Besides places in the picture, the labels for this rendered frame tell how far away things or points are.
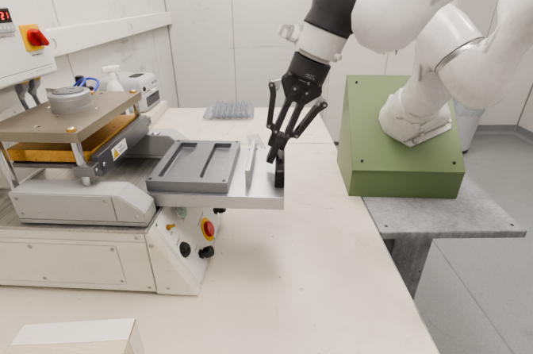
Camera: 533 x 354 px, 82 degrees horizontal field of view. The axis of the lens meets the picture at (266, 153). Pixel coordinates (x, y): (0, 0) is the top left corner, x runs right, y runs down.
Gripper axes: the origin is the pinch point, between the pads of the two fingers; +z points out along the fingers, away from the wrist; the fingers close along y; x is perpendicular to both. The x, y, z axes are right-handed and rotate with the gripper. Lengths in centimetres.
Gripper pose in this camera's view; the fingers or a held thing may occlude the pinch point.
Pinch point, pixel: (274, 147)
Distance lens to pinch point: 67.6
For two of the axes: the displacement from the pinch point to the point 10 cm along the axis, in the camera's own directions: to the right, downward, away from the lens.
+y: 9.4, 3.3, 1.2
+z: -3.5, 8.3, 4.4
